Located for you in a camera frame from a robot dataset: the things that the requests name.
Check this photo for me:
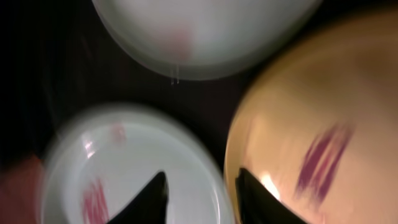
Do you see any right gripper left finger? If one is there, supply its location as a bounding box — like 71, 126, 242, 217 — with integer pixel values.
108, 171, 169, 224

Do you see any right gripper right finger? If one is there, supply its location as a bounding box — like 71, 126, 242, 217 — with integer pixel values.
235, 168, 305, 224

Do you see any light blue plate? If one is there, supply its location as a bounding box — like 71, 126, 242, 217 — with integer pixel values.
37, 105, 235, 223
93, 0, 322, 80

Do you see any yellow plate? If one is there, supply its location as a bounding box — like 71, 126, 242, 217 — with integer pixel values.
224, 7, 397, 223

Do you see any round black serving tray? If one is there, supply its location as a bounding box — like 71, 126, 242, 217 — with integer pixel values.
0, 0, 398, 175

